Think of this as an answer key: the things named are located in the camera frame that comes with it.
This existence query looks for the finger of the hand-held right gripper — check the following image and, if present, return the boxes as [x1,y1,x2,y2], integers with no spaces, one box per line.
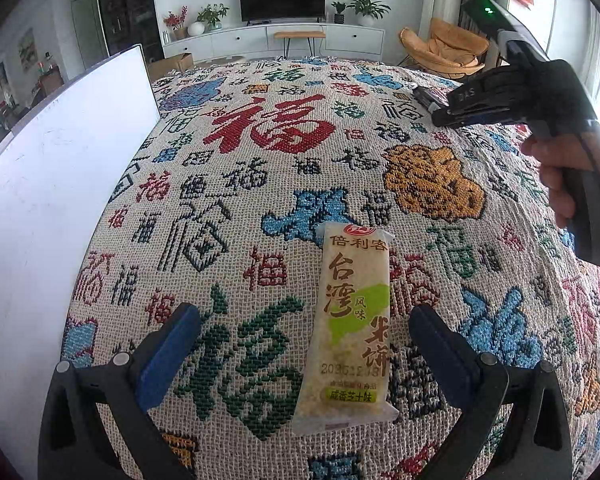
[433,116,531,128]
[431,104,482,120]

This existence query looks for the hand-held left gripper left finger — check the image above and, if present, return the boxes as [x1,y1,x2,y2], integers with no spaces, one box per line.
[39,303,202,480]

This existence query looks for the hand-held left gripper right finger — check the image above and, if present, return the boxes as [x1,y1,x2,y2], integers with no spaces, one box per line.
[409,304,573,480]

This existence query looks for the dark chocolate bar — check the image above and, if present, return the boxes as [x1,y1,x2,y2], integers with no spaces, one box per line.
[412,85,453,113]

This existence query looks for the pale rice cracker packet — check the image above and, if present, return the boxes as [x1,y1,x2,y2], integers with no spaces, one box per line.
[291,221,400,437]

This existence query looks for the white cardboard box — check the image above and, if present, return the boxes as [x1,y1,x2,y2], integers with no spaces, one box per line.
[0,44,162,480]

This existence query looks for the person's right hand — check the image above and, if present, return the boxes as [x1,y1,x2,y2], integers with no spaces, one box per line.
[521,132,593,228]

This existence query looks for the orange lounge chair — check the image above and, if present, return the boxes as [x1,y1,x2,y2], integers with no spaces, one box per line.
[399,17,491,81]

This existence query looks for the white television cabinet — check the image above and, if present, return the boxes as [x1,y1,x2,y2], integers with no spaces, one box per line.
[161,24,386,61]

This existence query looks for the large potted green plant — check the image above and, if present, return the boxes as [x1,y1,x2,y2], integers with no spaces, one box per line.
[346,0,392,27]

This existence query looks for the wooden bench with metal legs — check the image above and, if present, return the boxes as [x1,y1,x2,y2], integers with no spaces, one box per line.
[274,31,327,60]

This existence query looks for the printed woven blanket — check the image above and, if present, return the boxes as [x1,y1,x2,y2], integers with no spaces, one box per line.
[62,57,600,480]

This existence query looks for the black flat television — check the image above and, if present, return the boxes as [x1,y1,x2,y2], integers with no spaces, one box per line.
[238,0,327,24]

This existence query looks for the bushy potted green plant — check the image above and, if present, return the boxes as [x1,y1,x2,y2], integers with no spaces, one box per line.
[196,3,230,32]

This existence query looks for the brown cardboard box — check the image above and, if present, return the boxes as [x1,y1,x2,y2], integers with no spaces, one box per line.
[147,52,195,81]

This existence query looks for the red flowers in vase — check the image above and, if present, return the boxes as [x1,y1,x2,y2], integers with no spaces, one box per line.
[162,6,188,41]

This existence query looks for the wooden sideboard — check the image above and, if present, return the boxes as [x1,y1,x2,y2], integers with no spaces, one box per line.
[32,62,63,106]

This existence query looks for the white door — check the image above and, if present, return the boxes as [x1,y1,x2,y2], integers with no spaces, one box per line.
[71,0,108,56]

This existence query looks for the black glass display cabinet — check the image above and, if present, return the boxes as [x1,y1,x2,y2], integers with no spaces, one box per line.
[94,0,163,61]

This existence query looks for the framed wall painting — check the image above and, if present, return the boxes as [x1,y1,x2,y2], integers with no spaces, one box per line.
[17,27,36,72]

